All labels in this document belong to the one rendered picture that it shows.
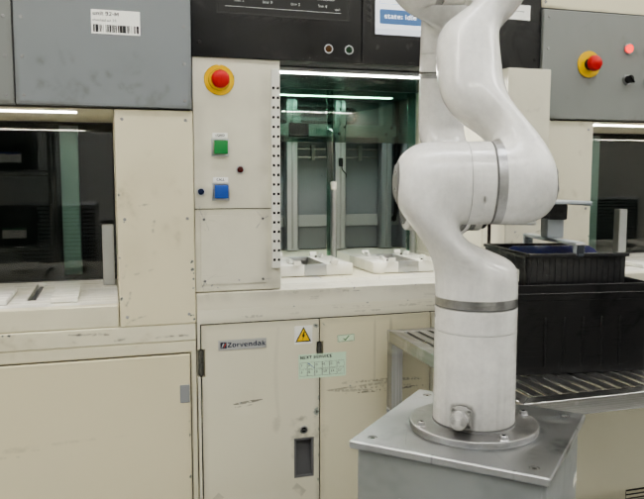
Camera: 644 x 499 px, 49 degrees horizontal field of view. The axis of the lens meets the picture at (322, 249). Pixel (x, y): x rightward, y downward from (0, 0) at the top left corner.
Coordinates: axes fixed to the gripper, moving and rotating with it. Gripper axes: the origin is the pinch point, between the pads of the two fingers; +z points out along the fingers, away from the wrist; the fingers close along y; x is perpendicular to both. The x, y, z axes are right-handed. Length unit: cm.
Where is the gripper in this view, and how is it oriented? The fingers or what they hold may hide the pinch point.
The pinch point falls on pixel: (552, 211)
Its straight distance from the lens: 154.1
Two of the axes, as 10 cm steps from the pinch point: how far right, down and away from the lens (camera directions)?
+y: 1.5, 0.9, -9.8
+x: 0.2, -10.0, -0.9
